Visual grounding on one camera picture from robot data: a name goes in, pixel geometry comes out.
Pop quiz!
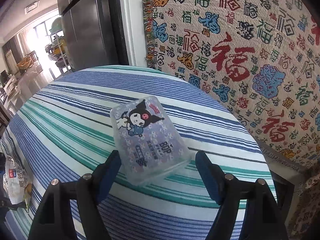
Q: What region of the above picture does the patterned Chinese character blanket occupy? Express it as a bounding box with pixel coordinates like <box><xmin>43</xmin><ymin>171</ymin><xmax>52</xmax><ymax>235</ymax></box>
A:
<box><xmin>143</xmin><ymin>0</ymin><xmax>319</xmax><ymax>168</ymax></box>

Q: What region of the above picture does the yellow white snack wrapper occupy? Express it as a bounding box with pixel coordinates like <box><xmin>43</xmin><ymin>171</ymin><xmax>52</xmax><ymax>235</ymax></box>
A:
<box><xmin>3</xmin><ymin>156</ymin><xmax>33</xmax><ymax>212</ymax></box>

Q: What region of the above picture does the clear cartoon plastic box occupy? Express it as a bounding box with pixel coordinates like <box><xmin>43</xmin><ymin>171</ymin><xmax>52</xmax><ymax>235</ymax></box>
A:
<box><xmin>110</xmin><ymin>96</ymin><xmax>191</xmax><ymax>186</ymax></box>

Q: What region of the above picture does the grey refrigerator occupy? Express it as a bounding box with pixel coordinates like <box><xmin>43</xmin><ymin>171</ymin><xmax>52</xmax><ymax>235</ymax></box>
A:
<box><xmin>57</xmin><ymin>0</ymin><xmax>129</xmax><ymax>71</ymax></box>

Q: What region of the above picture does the white storage rack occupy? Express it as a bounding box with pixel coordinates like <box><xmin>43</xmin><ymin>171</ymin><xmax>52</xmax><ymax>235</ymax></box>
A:
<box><xmin>45</xmin><ymin>15</ymin><xmax>72</xmax><ymax>76</ymax></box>

